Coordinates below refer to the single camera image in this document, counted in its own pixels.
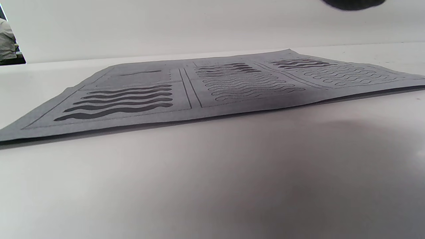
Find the grey water writing practice cloth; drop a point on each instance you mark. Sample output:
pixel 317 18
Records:
pixel 232 99

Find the white backdrop board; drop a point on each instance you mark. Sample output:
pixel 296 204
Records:
pixel 166 26

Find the person's left hand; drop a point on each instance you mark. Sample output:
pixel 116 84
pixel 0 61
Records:
pixel 352 4

